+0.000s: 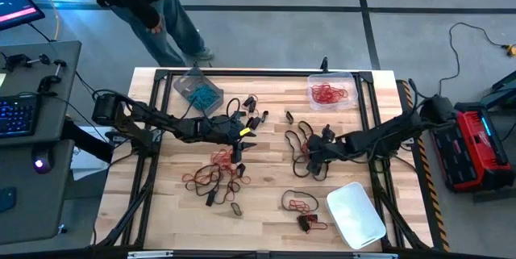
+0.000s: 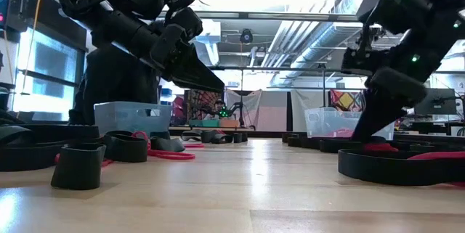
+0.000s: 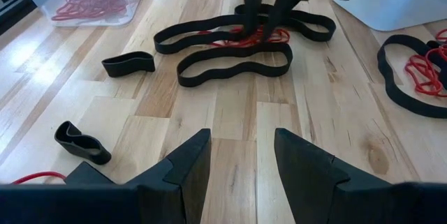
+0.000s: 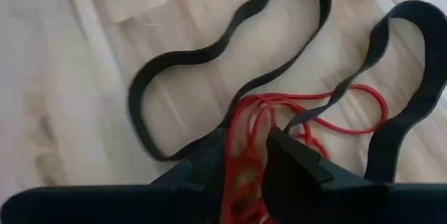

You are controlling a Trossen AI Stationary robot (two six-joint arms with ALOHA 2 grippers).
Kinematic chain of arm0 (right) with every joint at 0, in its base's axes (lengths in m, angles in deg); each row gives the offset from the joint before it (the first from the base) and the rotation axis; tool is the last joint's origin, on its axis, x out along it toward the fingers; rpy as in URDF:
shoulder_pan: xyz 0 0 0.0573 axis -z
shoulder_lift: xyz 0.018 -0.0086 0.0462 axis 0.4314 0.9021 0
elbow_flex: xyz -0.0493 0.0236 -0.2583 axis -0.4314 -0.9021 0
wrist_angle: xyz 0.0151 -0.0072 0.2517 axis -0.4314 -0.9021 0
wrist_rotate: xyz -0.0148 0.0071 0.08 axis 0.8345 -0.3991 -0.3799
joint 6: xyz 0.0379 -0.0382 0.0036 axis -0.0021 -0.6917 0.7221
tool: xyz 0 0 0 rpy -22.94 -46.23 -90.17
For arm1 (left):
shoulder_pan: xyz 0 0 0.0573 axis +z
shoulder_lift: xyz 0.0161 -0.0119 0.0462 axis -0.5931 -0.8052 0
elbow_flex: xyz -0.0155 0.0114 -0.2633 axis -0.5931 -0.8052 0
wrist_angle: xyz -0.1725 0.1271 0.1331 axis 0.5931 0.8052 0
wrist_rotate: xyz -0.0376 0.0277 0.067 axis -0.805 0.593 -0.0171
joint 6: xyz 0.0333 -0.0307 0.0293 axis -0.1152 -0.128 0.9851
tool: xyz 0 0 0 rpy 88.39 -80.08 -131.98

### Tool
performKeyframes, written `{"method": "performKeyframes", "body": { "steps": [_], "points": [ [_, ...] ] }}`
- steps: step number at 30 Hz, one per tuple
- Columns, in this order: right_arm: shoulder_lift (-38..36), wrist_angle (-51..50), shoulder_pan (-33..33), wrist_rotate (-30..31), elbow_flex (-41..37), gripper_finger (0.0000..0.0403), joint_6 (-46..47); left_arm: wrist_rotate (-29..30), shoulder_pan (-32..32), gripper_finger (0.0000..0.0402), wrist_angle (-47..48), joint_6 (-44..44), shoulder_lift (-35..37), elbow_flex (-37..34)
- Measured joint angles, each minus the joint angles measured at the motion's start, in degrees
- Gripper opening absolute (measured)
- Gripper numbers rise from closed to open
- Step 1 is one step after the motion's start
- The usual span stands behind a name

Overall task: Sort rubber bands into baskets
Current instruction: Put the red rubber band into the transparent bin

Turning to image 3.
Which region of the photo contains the large black rubber band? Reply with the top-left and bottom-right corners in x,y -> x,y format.
153,3 -> 337,88
376,34 -> 447,119

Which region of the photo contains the small dark rubber band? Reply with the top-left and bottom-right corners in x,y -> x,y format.
424,40 -> 447,91

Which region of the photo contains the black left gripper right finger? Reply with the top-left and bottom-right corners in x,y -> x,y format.
274,128 -> 392,224

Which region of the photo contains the small wide black rubber band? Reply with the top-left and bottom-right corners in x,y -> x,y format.
54,120 -> 112,165
101,51 -> 156,78

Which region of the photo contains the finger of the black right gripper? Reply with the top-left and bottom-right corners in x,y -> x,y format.
263,0 -> 310,42
240,0 -> 267,37

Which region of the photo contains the white plastic container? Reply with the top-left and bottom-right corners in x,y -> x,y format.
333,0 -> 447,32

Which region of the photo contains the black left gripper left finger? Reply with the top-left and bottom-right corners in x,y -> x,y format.
124,128 -> 212,224

